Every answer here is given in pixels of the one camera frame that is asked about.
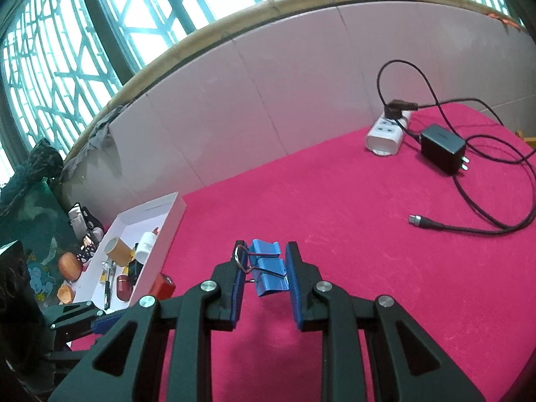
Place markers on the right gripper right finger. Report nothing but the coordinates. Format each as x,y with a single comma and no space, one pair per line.
371,343

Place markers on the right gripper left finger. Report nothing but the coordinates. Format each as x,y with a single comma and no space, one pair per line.
162,347

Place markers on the red lighter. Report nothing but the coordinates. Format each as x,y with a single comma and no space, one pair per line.
163,287

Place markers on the brown packing tape roll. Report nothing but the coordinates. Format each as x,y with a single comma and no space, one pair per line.
118,251

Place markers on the blue binder clip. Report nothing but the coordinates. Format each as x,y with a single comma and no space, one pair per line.
263,262

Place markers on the white pill bottle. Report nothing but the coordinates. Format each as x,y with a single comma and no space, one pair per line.
145,246

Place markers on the orange broken shell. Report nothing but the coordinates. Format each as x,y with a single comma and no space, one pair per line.
65,294

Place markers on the white cardboard box tray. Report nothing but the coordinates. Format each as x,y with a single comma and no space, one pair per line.
141,234

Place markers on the orange round object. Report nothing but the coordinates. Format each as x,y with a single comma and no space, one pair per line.
70,266

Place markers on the red felt mat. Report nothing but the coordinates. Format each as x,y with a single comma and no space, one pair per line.
347,209

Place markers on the doll figure packet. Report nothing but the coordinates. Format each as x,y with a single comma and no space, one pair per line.
87,229

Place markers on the dark green bag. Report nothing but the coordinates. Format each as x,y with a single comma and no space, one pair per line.
31,214

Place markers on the black power adapter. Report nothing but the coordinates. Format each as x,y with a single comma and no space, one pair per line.
444,149

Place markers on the grey cloth on ledge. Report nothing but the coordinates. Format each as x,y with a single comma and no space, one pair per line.
94,138

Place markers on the white power strip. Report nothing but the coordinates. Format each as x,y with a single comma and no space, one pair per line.
384,137

